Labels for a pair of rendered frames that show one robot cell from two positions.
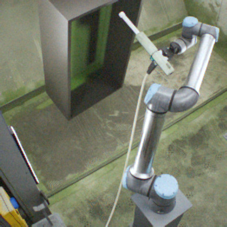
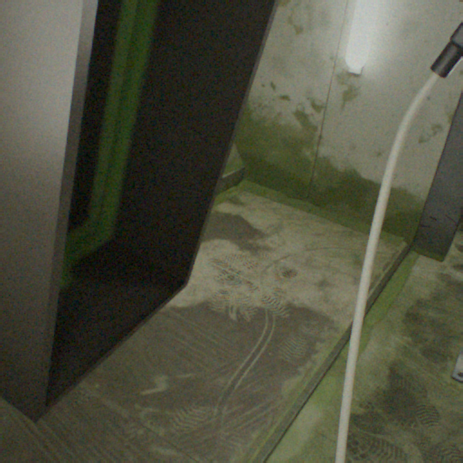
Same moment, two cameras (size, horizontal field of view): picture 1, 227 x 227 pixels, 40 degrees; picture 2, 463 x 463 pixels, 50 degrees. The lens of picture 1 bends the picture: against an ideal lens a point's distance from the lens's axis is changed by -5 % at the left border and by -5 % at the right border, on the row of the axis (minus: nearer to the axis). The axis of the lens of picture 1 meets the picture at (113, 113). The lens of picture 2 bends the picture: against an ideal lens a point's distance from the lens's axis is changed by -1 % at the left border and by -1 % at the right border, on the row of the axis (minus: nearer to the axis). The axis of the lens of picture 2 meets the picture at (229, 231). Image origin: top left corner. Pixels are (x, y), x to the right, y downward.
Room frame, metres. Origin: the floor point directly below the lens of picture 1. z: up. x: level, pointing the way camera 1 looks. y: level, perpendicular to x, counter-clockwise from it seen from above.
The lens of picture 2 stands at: (0.89, 0.39, 1.34)
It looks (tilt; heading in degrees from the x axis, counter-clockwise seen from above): 29 degrees down; 332
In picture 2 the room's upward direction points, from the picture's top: 7 degrees clockwise
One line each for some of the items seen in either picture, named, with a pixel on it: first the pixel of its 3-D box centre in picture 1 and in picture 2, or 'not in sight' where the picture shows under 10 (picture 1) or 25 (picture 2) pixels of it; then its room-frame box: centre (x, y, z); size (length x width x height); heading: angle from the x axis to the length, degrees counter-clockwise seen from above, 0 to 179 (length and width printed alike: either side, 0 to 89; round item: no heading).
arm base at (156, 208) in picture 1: (162, 198); not in sight; (0.82, -0.31, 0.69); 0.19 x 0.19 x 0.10
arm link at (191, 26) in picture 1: (191, 27); not in sight; (1.60, -0.50, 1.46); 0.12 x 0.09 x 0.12; 64
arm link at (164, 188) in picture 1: (164, 190); not in sight; (0.82, -0.30, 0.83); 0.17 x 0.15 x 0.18; 64
